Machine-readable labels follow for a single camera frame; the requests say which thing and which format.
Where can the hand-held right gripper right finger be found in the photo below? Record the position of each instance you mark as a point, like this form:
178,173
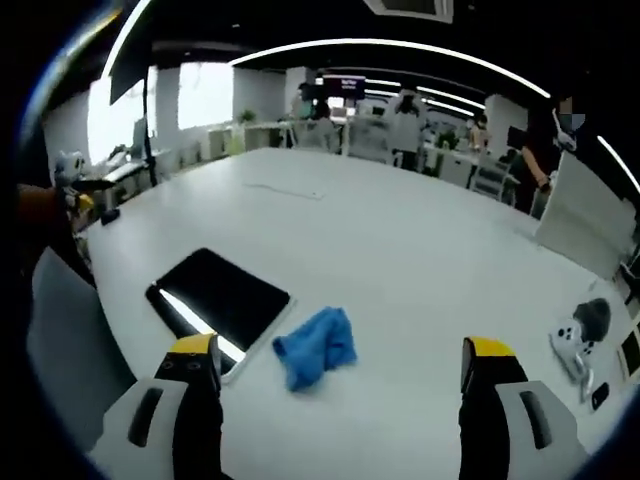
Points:
515,430

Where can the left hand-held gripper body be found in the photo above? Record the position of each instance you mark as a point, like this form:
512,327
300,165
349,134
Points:
69,167

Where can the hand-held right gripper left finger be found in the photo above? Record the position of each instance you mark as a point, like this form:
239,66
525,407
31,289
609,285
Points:
150,430

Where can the blue cleaning cloth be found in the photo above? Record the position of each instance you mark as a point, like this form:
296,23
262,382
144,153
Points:
317,350

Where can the small black flat device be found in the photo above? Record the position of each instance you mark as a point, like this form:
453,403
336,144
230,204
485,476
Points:
600,396

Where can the grey office chair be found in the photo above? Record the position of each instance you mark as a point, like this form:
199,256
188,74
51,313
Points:
75,350

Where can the black panel on tripod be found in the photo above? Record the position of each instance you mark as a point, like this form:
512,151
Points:
132,65

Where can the dark grey headset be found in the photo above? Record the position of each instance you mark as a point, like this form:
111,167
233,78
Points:
595,317

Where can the green potted plant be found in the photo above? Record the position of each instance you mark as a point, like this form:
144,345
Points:
247,116

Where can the white upright panel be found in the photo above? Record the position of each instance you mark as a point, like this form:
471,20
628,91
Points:
585,220

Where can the long curved ceiling light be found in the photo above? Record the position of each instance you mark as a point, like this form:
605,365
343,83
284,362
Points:
400,47

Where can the ceiling air vent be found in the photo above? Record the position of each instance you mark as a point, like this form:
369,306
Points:
410,7

